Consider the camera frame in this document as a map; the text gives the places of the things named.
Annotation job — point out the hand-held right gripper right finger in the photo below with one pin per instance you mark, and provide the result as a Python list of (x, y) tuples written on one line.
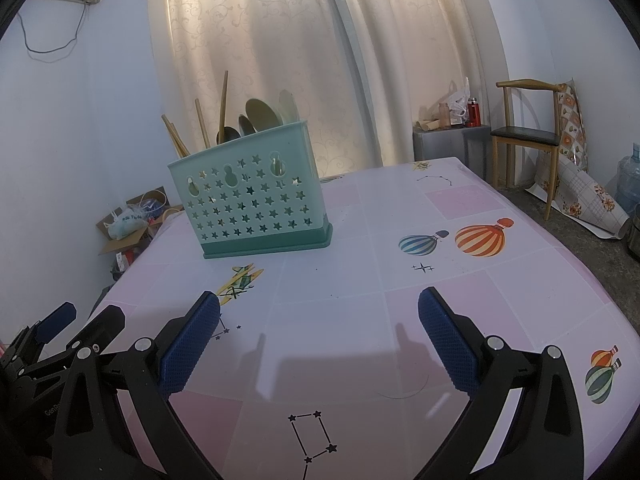
[(447, 345)]

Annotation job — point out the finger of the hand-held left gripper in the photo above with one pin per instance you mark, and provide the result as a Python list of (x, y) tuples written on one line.
[(107, 322), (57, 320)]

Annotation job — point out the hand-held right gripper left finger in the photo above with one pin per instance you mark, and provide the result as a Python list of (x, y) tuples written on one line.
[(192, 345)]

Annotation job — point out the teal star-holed utensil holder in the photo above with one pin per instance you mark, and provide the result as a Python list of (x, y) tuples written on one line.
[(265, 247)]

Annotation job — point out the pale speckled plastic rice spoon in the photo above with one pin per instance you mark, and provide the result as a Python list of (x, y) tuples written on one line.
[(290, 107), (264, 115)]

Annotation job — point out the bunch of wooden chopsticks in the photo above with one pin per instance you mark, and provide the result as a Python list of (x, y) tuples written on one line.
[(222, 105)]

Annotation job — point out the open cardboard box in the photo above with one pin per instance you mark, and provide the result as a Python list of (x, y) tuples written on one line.
[(115, 245)]

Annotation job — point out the white plastic bag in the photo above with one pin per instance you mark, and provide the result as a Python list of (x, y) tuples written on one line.
[(127, 225)]

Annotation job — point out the pink printed tablecloth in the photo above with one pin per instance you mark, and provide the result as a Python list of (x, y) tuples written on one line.
[(350, 320)]

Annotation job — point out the blue plastic bag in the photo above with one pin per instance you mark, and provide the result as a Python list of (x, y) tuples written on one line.
[(152, 205)]

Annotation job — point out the grey cabinet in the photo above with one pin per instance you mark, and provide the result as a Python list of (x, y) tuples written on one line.
[(450, 145)]

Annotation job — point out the patterned oilcloth roll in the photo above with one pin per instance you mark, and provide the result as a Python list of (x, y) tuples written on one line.
[(585, 190)]

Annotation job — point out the dark metal pot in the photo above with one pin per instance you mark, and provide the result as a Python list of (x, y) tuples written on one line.
[(632, 235)]

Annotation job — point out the wooden chair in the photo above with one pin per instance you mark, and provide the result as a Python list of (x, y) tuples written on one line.
[(525, 135)]

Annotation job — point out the pink jar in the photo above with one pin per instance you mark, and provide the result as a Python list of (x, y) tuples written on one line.
[(445, 116)]

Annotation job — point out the red bottle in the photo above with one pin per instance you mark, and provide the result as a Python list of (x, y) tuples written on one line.
[(474, 112)]

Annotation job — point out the crumpled clear plastic bag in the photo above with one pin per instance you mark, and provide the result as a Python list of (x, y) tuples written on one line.
[(460, 102)]

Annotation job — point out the blue water jug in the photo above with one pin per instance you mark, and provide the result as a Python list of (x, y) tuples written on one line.
[(629, 175)]

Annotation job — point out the narrow cream curtain panel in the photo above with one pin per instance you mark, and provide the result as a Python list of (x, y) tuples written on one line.
[(425, 35)]

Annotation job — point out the wide cream curtain panel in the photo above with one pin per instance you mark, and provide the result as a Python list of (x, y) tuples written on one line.
[(250, 35)]

